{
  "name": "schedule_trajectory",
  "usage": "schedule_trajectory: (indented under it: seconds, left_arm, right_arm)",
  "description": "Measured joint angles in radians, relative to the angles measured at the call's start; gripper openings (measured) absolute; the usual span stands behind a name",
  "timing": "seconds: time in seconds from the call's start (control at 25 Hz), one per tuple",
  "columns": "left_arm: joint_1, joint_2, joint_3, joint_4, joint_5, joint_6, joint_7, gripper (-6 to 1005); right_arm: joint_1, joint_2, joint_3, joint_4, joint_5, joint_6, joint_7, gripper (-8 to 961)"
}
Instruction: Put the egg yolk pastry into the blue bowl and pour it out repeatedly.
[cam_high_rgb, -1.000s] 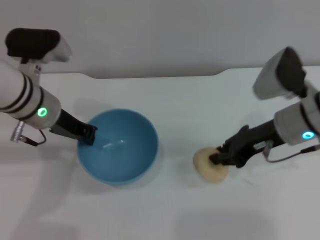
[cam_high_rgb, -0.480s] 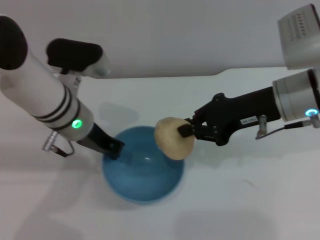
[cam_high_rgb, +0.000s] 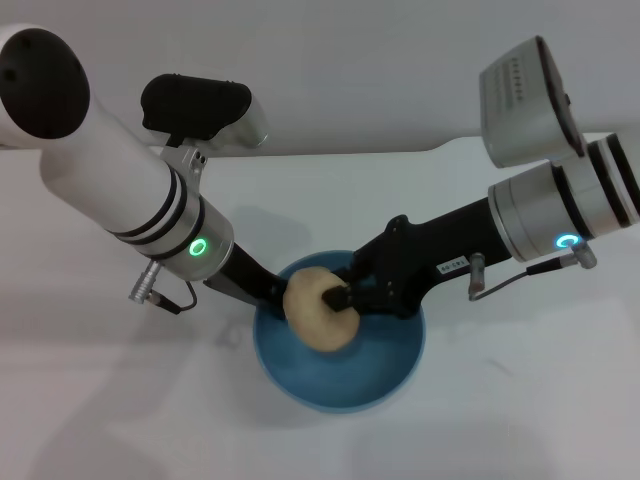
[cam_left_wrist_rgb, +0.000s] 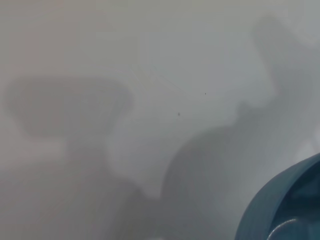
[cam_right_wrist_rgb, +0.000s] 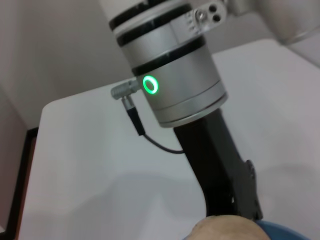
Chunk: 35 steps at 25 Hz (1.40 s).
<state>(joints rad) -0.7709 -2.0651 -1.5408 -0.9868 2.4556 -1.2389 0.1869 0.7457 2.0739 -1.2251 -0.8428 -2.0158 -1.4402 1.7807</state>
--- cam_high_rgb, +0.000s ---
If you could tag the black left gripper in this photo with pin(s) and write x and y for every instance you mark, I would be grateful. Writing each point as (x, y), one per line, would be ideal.
(247, 280)

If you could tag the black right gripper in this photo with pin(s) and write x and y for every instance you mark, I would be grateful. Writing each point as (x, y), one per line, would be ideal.
(415, 270)

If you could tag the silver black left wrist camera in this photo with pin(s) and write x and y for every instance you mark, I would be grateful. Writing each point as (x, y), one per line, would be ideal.
(200, 107)

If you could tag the blue bowl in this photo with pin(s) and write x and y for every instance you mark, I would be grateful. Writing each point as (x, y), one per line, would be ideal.
(350, 380)

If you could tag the round egg yolk pastry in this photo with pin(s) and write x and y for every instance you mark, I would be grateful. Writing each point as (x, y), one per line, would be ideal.
(306, 312)

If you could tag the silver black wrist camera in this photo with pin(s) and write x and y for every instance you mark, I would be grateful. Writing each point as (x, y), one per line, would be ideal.
(200, 107)
(525, 110)

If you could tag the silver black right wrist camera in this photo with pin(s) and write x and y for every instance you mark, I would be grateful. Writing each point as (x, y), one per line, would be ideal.
(525, 110)

